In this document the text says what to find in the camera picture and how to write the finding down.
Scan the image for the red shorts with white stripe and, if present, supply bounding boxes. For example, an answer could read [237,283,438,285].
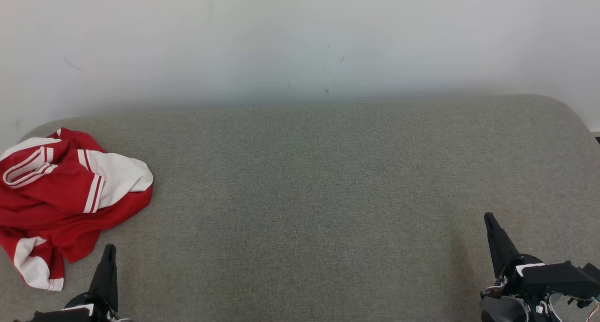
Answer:
[0,191,153,292]

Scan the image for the red basketball jersey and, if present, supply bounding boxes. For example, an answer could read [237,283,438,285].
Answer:
[0,127,154,247]

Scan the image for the red white thin wires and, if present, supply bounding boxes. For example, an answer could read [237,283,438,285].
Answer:
[537,294,600,322]

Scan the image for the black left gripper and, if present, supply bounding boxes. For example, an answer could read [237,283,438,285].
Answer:
[28,244,129,322]

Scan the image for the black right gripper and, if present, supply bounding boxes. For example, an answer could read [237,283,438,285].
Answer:
[484,212,600,300]

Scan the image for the grey fabric sofa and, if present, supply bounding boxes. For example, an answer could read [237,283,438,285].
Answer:
[0,95,600,322]

